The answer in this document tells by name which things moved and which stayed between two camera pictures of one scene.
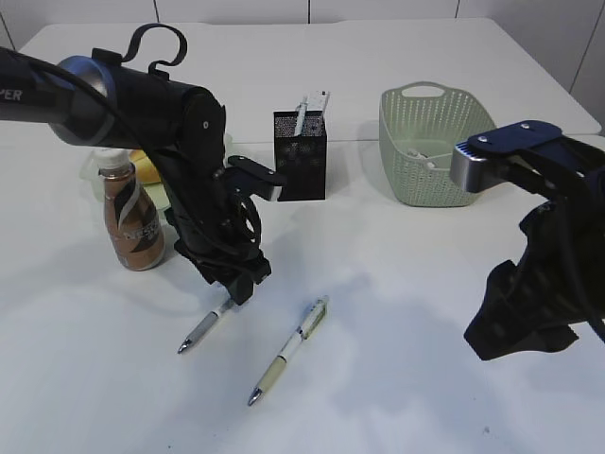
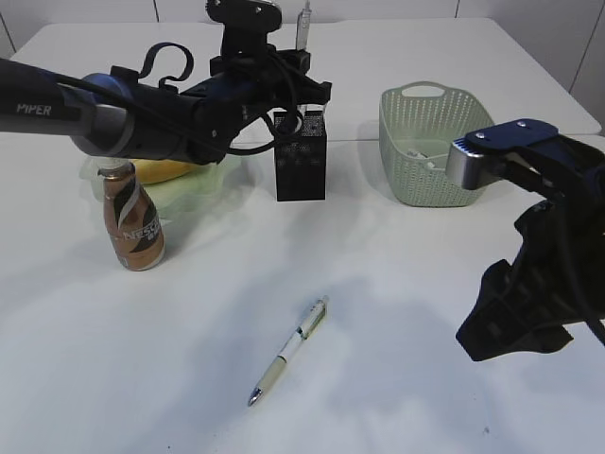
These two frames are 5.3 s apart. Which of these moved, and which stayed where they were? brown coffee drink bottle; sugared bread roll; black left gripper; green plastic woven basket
Moved: black left gripper
Stayed: sugared bread roll; green plastic woven basket; brown coffee drink bottle
